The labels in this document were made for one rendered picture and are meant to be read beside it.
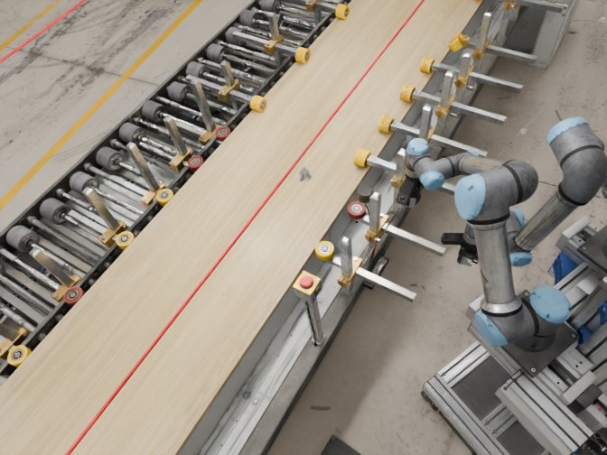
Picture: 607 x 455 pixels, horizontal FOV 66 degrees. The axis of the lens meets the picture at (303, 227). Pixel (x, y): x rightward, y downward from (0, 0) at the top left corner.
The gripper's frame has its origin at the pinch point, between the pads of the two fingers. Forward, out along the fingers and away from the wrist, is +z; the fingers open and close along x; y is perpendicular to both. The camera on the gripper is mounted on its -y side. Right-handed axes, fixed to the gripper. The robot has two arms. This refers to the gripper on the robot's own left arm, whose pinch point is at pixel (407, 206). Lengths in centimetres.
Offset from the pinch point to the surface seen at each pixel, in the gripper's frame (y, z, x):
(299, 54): 70, 2, 100
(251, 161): -4, 9, 81
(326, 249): -30.6, 8.3, 22.3
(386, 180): 37, 37, 27
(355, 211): -7.3, 8.4, 21.2
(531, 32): 257, 78, 9
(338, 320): -48, 29, 7
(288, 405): -89, 29, 6
